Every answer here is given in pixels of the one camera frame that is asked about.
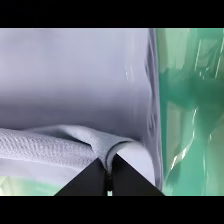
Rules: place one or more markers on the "purple T-shirt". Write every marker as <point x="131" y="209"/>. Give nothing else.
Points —
<point x="73" y="86"/>

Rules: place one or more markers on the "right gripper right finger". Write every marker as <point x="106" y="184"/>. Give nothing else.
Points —
<point x="131" y="180"/>

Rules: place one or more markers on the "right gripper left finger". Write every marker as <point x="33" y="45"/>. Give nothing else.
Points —
<point x="89" y="181"/>

